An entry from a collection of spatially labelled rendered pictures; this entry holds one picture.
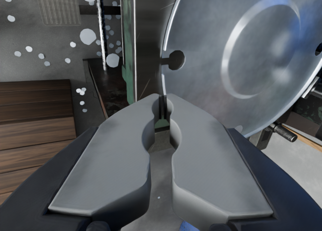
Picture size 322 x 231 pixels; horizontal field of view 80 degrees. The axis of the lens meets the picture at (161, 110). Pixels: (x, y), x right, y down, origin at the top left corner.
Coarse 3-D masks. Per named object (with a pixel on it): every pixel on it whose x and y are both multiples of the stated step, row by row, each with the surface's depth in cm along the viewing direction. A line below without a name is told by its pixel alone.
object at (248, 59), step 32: (192, 0) 18; (224, 0) 20; (256, 0) 21; (288, 0) 23; (320, 0) 25; (192, 32) 20; (224, 32) 22; (256, 32) 23; (288, 32) 25; (320, 32) 28; (192, 64) 22; (224, 64) 24; (256, 64) 25; (288, 64) 28; (320, 64) 32; (192, 96) 24; (224, 96) 27; (256, 96) 30; (288, 96) 33; (256, 128) 34
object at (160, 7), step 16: (144, 0) 17; (160, 0) 17; (144, 16) 18; (160, 16) 18; (144, 32) 18; (160, 32) 19; (144, 48) 19; (160, 48) 20; (144, 64) 20; (160, 64) 21; (176, 64) 21; (144, 80) 21; (160, 80) 22; (144, 96) 22
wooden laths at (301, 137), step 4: (288, 128) 126; (296, 132) 123; (300, 136) 120; (304, 136) 120; (300, 140) 121; (304, 140) 119; (308, 140) 117; (308, 144) 117; (312, 144) 115; (316, 144) 114; (316, 148) 114; (320, 148) 112
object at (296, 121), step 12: (84, 60) 88; (96, 60) 89; (120, 60) 91; (84, 72) 91; (96, 72) 76; (108, 72) 77; (120, 72) 77; (96, 84) 66; (108, 84) 67; (120, 84) 67; (108, 96) 59; (120, 96) 60; (108, 108) 53; (120, 108) 53; (288, 120) 59; (300, 120) 56; (156, 132) 44; (168, 132) 46; (312, 132) 55; (156, 144) 46; (168, 144) 48
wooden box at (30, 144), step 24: (0, 96) 71; (24, 96) 73; (48, 96) 75; (0, 120) 59; (24, 120) 60; (48, 120) 62; (72, 120) 66; (0, 144) 60; (24, 144) 63; (48, 144) 67; (0, 168) 64; (24, 168) 68; (0, 192) 68
